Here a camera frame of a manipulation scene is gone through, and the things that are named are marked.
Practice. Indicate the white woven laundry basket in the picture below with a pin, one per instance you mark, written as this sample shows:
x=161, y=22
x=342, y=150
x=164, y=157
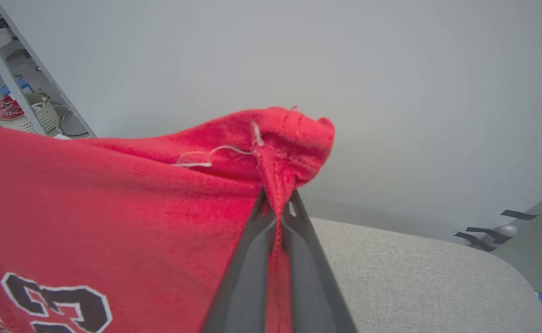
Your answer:
x=46, y=115

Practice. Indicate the blue plastic stool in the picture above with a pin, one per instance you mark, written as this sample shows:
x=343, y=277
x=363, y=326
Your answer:
x=25, y=84

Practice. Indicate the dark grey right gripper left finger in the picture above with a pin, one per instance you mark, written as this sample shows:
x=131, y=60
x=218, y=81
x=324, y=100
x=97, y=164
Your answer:
x=248, y=282

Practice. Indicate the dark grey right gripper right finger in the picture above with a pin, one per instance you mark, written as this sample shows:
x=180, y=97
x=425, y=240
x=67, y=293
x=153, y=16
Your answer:
x=315, y=291

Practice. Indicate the grey metal frame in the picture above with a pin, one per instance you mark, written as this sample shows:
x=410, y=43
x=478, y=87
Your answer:
x=3, y=69

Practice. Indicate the red jersey with number print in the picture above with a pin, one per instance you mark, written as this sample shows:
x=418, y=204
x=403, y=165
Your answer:
x=113, y=208

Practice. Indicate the red patterned cloth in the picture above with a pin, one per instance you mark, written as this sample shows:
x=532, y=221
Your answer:
x=7, y=109

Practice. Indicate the grey frame with black tape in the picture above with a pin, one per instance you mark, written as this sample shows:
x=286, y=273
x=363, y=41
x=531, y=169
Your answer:
x=520, y=215

